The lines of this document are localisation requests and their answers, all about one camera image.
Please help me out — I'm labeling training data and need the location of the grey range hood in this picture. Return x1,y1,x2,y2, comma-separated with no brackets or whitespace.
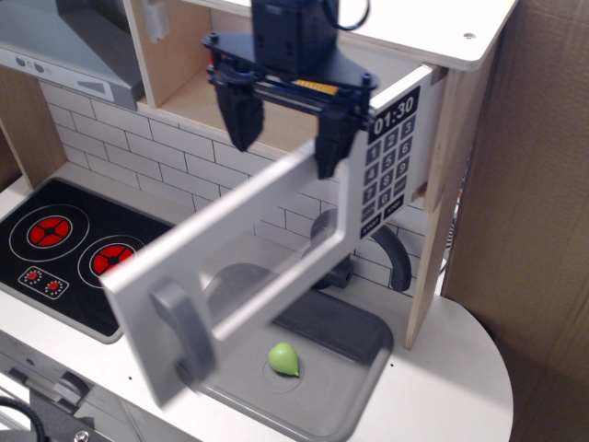
1,1,144,111

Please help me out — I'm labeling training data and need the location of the brown cardboard panel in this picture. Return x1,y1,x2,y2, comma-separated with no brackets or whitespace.
443,1,588,377

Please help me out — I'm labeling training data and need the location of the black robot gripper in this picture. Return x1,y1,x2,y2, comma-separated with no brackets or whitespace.
202,1,377,180

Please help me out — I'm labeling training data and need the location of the dark grey toy faucet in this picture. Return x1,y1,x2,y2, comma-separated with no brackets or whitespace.
303,209,411,292

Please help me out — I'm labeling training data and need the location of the grey oven knob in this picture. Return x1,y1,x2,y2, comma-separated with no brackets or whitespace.
52,372,91,408

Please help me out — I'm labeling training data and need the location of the white toy microwave door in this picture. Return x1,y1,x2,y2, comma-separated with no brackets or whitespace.
101,67,443,405

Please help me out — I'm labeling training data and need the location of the green toy pear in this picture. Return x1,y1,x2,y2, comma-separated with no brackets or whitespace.
268,342,300,377

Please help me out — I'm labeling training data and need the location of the grey toy sink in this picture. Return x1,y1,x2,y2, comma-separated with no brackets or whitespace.
197,289,393,441

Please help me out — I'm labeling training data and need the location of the wooden microwave cabinet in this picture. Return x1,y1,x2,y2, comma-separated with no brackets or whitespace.
124,1,515,348

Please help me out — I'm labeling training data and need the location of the black cable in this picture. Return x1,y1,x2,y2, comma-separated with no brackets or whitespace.
0,394,52,442

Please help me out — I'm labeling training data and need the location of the black toy stovetop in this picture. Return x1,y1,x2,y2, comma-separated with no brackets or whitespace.
1,179,172,343

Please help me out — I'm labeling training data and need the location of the grey microwave door handle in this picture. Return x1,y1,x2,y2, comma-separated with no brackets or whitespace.
150,280,216,386

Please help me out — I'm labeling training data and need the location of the yellow toy corn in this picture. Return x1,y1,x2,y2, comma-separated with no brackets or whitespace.
293,79,339,96

